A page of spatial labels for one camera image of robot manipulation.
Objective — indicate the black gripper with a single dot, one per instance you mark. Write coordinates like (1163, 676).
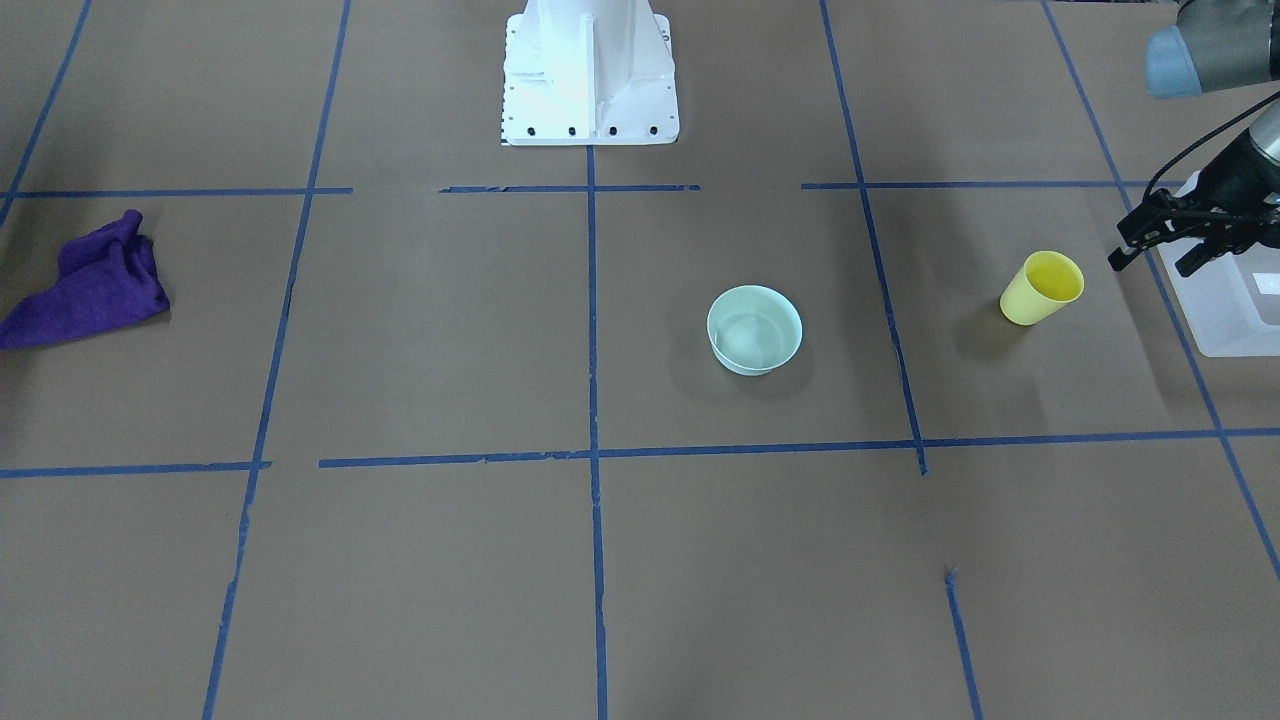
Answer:
(1237, 173)

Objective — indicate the yellow plastic cup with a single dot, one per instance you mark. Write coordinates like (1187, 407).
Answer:
(1044, 283)

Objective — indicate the light green bowl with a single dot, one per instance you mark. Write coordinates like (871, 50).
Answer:
(753, 330)

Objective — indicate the purple cloth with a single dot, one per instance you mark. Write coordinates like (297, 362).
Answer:
(107, 280)

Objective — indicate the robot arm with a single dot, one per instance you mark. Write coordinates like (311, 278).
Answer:
(1214, 46)

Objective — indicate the clear plastic bin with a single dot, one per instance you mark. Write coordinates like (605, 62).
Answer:
(1232, 303)

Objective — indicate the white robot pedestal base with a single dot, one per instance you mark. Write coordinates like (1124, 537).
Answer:
(589, 73)

